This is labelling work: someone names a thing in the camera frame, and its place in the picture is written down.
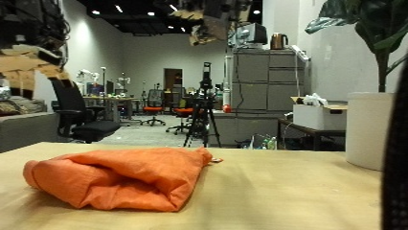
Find orange button shirt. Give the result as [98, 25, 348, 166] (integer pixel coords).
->
[21, 146, 225, 213]

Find grey monitor box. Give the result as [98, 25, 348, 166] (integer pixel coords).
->
[231, 22, 269, 50]

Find brown sofa cushion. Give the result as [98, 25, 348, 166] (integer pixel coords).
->
[0, 97, 47, 118]

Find copper kettle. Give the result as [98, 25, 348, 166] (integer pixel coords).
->
[269, 32, 290, 51]

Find brown door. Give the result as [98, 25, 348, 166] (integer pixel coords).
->
[162, 67, 185, 93]

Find grey sofa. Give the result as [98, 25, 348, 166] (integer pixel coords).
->
[0, 95, 60, 154]

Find white power strip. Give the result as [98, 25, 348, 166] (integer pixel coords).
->
[290, 44, 311, 62]

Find tall grey filing cabinet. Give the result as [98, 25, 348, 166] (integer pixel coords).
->
[225, 47, 311, 115]

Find wooden office desk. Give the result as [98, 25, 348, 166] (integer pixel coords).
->
[81, 95, 146, 125]

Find black office chair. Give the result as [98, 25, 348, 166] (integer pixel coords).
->
[48, 78, 122, 145]

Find orange seat office chair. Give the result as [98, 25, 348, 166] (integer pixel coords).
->
[140, 89, 168, 127]
[165, 95, 195, 135]

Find white plastic bag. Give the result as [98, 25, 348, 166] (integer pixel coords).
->
[299, 92, 330, 107]

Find low grey cabinet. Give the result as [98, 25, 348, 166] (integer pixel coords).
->
[209, 109, 296, 149]

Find white cardboard box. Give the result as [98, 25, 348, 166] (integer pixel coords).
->
[293, 101, 348, 131]

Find green leafy plant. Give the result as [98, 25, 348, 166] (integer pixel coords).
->
[303, 0, 408, 94]

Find green bottles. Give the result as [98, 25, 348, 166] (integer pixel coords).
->
[254, 133, 278, 150]

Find dark side table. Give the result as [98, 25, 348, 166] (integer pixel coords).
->
[277, 117, 347, 151]

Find white round planter pot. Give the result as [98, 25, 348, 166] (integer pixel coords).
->
[344, 91, 398, 173]

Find black camera tripod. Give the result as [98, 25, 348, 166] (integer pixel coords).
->
[182, 61, 222, 149]

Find black braided cable sleeve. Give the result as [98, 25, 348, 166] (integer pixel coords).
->
[380, 58, 408, 230]

